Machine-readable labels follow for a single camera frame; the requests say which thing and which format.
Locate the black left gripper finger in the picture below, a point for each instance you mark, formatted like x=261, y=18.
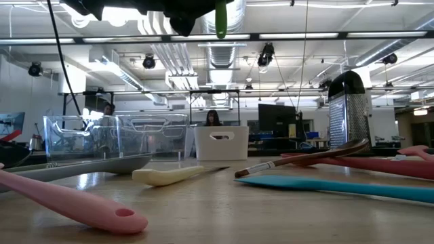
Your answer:
x=183, y=23

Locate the green silicone spatula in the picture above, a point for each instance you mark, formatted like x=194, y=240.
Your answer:
x=221, y=20

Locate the grey plastic spoon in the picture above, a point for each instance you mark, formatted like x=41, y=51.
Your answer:
x=125, y=165

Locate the light wooden fork spatula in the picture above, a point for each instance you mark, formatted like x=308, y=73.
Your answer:
x=30, y=166

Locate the black plastic spoon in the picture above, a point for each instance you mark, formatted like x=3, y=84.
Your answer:
x=13, y=156

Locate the pink silicone spatula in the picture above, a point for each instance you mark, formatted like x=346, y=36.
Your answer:
x=68, y=203

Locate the teal silicone spatula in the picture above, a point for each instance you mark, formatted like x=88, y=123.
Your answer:
x=322, y=185

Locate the dark red slotted spoon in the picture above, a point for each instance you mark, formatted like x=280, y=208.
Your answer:
x=390, y=166

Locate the black ceiling spotlight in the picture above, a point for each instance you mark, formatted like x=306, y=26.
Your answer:
x=390, y=58
x=149, y=62
x=266, y=54
x=35, y=69

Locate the person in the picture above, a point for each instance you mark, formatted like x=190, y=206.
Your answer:
x=108, y=109
x=213, y=118

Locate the clear plastic bin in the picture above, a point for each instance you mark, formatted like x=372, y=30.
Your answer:
x=152, y=142
x=68, y=149

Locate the white plastic bin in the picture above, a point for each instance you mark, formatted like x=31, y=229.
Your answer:
x=207, y=149

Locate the black computer monitor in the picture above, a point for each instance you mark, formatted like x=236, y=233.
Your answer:
x=276, y=118

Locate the yellow box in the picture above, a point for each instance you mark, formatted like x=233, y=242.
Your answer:
x=292, y=130

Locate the blue box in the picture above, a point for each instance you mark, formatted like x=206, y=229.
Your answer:
x=312, y=135

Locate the metal kettle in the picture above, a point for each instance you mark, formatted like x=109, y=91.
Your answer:
x=36, y=143

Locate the lit computer monitor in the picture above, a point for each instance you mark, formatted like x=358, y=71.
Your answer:
x=12, y=122

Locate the red slanted bar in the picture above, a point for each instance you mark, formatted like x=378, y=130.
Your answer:
x=10, y=136

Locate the black ceiling light rail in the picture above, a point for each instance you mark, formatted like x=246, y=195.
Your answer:
x=210, y=37

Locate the silver air duct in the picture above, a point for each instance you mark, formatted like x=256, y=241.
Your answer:
x=222, y=56

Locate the black metal workstation frame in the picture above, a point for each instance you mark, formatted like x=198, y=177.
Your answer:
x=203, y=91

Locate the black metal table frame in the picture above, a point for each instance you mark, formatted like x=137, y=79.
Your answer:
x=271, y=152

